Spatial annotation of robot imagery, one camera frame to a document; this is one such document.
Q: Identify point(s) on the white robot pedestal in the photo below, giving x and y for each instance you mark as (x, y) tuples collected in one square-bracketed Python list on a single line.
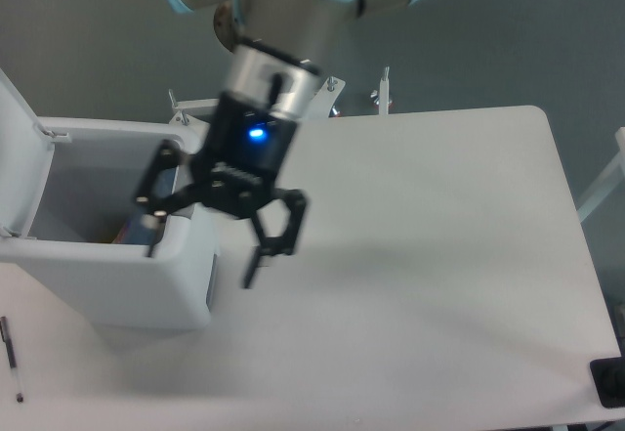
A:
[(322, 104)]

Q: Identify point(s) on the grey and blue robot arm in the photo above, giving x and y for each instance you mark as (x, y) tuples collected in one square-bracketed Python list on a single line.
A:
[(278, 53)]

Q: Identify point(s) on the black pen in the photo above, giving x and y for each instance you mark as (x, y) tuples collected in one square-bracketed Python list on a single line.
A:
[(12, 358)]

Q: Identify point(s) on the white frame at right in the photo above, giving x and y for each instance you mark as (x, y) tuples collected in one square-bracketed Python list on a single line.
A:
[(605, 183)]

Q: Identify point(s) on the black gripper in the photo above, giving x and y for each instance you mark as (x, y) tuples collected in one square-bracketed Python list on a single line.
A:
[(235, 171)]

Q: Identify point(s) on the black device at table edge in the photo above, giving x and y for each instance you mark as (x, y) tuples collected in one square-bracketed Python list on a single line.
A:
[(608, 376)]

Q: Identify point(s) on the clear plastic water bottle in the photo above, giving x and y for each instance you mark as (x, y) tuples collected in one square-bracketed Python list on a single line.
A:
[(134, 232)]

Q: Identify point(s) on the white open trash can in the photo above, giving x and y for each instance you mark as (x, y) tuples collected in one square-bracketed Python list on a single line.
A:
[(67, 188)]

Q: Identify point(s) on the white table clamp bracket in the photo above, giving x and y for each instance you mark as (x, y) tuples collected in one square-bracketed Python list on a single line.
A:
[(381, 98)]

